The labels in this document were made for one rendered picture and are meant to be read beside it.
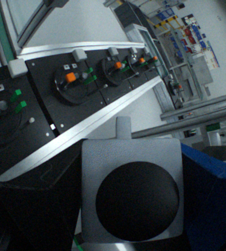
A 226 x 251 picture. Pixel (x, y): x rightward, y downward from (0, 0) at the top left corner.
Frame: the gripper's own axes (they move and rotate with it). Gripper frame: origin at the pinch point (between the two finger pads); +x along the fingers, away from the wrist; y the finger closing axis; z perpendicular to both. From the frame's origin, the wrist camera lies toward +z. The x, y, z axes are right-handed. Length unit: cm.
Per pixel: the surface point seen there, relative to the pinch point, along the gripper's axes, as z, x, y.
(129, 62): 5, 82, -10
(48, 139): -13.8, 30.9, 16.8
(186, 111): -28, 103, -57
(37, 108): -6.2, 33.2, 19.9
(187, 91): -77, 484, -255
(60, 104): -7.0, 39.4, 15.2
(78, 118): -11.9, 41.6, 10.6
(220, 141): -34, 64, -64
